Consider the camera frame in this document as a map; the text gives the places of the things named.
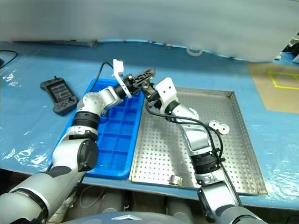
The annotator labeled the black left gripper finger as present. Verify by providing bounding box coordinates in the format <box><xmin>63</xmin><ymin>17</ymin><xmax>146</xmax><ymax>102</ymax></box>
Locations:
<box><xmin>135</xmin><ymin>67</ymin><xmax>157</xmax><ymax>83</ymax></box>

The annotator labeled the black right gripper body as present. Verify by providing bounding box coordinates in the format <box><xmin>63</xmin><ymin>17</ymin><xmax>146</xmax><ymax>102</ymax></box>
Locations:
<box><xmin>145</xmin><ymin>89</ymin><xmax>162</xmax><ymax>110</ymax></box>

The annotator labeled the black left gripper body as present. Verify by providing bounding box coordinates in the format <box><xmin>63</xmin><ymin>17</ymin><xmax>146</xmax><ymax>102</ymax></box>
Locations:
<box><xmin>123</xmin><ymin>74</ymin><xmax>143</xmax><ymax>96</ymax></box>

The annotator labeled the blue compartment tray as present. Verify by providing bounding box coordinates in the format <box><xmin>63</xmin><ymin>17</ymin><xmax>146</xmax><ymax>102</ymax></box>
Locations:
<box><xmin>50</xmin><ymin>78</ymin><xmax>146</xmax><ymax>180</ymax></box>

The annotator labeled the white tape roll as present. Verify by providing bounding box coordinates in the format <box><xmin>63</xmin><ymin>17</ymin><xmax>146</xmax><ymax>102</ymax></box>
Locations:
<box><xmin>186</xmin><ymin>46</ymin><xmax>203</xmax><ymax>57</ymax></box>

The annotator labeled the perforated metal tray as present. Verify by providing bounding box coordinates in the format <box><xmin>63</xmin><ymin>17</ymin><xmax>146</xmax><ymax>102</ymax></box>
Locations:
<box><xmin>128</xmin><ymin>86</ymin><xmax>268</xmax><ymax>196</ymax></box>

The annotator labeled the grey power strip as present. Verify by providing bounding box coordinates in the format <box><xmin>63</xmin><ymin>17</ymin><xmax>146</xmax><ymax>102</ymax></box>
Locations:
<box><xmin>10</xmin><ymin>39</ymin><xmax>99</xmax><ymax>48</ymax></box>

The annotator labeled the black handheld controller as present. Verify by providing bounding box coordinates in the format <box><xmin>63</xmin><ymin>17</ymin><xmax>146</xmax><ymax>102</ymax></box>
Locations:
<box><xmin>39</xmin><ymin>76</ymin><xmax>79</xmax><ymax>117</ymax></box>

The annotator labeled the grey robot torso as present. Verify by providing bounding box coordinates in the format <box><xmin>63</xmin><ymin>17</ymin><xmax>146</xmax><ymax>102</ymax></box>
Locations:
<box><xmin>65</xmin><ymin>211</ymin><xmax>187</xmax><ymax>224</ymax></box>

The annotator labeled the white wrapped bundle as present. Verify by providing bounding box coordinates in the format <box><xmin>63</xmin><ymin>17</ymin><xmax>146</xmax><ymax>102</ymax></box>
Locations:
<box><xmin>50</xmin><ymin>193</ymin><xmax>75</xmax><ymax>222</ymax></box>

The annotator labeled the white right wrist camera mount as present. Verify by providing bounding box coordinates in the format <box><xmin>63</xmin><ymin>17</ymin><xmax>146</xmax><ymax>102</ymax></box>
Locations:
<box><xmin>154</xmin><ymin>77</ymin><xmax>180</xmax><ymax>110</ymax></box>

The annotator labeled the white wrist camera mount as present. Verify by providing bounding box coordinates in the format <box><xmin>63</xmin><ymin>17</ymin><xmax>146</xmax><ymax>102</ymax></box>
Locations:
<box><xmin>154</xmin><ymin>77</ymin><xmax>180</xmax><ymax>110</ymax></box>
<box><xmin>111</xmin><ymin>59</ymin><xmax>133</xmax><ymax>98</ymax></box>

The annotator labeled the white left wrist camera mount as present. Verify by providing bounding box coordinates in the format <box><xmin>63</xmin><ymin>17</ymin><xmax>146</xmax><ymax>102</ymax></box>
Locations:
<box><xmin>111</xmin><ymin>59</ymin><xmax>133</xmax><ymax>98</ymax></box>

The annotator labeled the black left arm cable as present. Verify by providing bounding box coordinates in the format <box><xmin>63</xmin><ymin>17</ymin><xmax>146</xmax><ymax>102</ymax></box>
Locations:
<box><xmin>46</xmin><ymin>62</ymin><xmax>116</xmax><ymax>189</ymax></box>

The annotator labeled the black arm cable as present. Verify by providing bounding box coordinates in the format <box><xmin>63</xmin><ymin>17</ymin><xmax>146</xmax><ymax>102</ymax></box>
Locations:
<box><xmin>144</xmin><ymin>100</ymin><xmax>243</xmax><ymax>207</ymax></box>
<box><xmin>46</xmin><ymin>62</ymin><xmax>116</xmax><ymax>189</ymax></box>

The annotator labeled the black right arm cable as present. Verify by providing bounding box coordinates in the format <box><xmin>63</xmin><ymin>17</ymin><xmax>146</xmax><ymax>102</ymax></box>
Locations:
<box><xmin>144</xmin><ymin>100</ymin><xmax>243</xmax><ymax>207</ymax></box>

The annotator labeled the thin black cable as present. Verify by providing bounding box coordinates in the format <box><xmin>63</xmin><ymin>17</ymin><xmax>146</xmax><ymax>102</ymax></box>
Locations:
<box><xmin>0</xmin><ymin>49</ymin><xmax>19</xmax><ymax>70</ymax></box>

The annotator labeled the thin grey wire loop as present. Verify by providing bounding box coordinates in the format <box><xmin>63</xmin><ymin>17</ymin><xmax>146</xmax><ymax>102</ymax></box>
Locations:
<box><xmin>79</xmin><ymin>186</ymin><xmax>106</xmax><ymax>208</ymax></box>

